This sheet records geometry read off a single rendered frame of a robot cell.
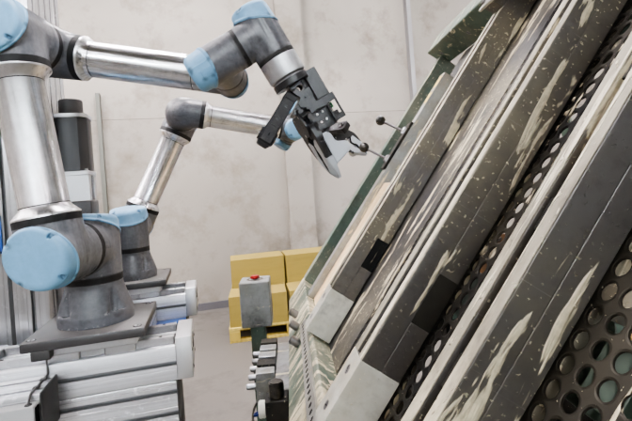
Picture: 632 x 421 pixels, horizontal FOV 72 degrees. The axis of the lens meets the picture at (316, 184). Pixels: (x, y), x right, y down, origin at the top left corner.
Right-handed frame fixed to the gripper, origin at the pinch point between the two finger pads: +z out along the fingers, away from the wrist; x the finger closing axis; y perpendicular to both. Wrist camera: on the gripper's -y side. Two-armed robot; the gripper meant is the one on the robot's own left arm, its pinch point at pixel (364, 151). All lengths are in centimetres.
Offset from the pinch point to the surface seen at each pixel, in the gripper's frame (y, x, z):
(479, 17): -48, -39, 6
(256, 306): 30, 68, -4
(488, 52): -65, -8, 8
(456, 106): -59, 8, 8
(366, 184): 11.9, 5.9, 8.6
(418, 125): -19.8, -9.6, 9.9
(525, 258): -114, 67, 5
